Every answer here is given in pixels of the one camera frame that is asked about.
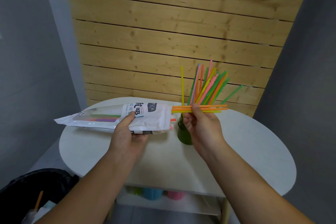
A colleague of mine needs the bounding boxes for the orange straw with paper wrap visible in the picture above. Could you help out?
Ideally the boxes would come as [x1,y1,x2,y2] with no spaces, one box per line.
[34,190,44,212]

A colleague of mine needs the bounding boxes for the person's right forearm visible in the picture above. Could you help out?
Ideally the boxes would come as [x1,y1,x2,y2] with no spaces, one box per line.
[200,141,315,224]

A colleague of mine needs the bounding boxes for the person's right hand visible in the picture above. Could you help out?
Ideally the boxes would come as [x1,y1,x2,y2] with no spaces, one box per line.
[182,104,229,159]

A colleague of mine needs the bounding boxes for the white crumpled paper waste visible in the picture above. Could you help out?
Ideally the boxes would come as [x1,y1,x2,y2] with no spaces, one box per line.
[22,200,57,224]

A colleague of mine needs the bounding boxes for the orange drinking straw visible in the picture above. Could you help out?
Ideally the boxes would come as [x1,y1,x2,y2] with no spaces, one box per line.
[172,105,228,109]
[172,108,228,111]

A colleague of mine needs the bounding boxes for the white lower table shelf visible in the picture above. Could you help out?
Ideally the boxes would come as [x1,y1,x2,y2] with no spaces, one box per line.
[116,186,221,216]

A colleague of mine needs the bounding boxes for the wooden table leg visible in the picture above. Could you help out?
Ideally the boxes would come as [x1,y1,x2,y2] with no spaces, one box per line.
[218,197,232,224]

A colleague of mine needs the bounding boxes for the wooden slat panel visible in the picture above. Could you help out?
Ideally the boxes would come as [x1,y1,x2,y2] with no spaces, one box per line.
[64,0,317,118]

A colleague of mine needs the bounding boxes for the person's left forearm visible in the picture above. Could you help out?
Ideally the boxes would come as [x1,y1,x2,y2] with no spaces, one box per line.
[34,150,144,224]

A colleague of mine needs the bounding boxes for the packed coloured straws bundle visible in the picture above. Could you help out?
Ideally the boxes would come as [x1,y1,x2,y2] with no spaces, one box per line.
[88,113,177,130]

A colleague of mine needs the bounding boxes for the blue plastic cup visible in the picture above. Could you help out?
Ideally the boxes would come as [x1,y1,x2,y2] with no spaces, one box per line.
[143,188,163,201]

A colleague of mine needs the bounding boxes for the pink plastic cup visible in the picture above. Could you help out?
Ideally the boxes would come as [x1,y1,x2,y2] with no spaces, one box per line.
[167,191,186,201]

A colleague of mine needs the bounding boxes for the black bin with bag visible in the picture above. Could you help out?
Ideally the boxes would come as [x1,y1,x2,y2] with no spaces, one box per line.
[0,168,80,224]

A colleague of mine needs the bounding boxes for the person's left hand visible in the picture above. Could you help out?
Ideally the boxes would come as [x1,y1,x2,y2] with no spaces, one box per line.
[108,112,149,160]

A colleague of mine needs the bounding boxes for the white plastic straw packet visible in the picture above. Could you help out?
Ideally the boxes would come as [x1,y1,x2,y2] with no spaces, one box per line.
[54,103,174,135]

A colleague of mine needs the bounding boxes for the bunch of coloured straws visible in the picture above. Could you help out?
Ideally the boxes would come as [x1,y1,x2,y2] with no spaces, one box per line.
[181,60,244,106]

